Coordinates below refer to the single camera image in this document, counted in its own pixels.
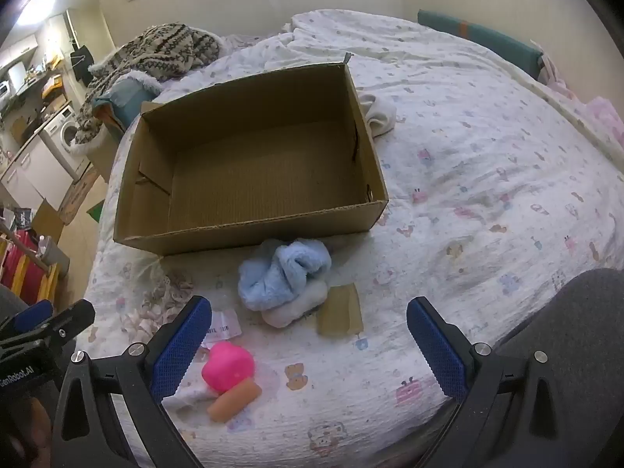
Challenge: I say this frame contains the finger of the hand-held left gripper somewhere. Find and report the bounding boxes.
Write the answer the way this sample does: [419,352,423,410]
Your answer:
[34,298,96,349]
[11,300,54,332]

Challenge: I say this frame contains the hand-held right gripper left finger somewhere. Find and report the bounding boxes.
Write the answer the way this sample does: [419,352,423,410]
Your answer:
[49,295,213,468]

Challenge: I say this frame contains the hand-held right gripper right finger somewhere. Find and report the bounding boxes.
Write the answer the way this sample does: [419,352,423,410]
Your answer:
[406,296,586,468]

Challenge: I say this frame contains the floral fabric scrunchie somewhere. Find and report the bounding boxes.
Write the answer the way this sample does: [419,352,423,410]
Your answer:
[119,302,183,344]

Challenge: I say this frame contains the pink rubber duck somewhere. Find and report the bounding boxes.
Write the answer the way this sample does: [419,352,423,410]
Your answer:
[201,341,256,393]

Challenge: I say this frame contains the peach foam cylinder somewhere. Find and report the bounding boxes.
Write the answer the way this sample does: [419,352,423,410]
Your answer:
[207,381,261,422]

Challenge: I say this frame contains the brown cardboard box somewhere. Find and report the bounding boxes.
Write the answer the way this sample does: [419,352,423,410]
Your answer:
[113,61,390,257]

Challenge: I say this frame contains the white paper label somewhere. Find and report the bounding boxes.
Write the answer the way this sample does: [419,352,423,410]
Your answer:
[204,308,242,349]

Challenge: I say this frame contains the small white printed cloth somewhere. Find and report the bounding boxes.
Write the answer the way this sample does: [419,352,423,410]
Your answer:
[161,348,230,411]

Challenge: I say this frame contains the red and yellow bag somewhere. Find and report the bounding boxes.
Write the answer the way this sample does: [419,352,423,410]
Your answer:
[0,229,59,303]

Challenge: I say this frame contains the flat cardboard sheet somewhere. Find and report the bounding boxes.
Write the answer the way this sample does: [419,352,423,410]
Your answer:
[30,197,66,245]

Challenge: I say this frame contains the white fluffy sock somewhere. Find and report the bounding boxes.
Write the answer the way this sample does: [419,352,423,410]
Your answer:
[261,280,330,328]

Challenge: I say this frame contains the light blue fluffy sock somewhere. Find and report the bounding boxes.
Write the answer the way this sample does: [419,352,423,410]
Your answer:
[238,240,333,310]

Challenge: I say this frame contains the white cabinet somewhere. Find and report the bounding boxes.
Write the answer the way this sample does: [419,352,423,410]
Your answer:
[0,134,69,211]

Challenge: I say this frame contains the printed bed sheet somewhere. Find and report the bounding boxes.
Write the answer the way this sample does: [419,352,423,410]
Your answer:
[83,10,624,468]

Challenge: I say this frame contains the white washing machine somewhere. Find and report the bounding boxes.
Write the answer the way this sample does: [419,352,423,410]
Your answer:
[38,106,92,179]

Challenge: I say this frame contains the teal pillow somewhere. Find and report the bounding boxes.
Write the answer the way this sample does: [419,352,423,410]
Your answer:
[92,78,154,130]

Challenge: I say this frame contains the white folded towel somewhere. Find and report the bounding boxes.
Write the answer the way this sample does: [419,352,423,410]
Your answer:
[360,94,398,138]

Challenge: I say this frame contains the black hanging bag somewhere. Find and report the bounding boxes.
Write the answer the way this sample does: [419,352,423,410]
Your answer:
[69,45,96,87]

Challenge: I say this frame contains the patterned knit sweater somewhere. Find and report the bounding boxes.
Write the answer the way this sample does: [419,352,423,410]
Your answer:
[71,22,222,157]

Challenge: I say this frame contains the pink cloth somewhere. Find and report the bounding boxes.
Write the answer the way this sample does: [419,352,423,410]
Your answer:
[541,53,624,157]

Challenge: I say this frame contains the teal headboard cushion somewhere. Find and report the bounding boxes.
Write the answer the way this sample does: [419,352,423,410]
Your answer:
[417,9,544,81]

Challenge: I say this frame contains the white crumpled quilt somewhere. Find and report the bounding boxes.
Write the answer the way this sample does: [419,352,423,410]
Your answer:
[219,10,488,74]

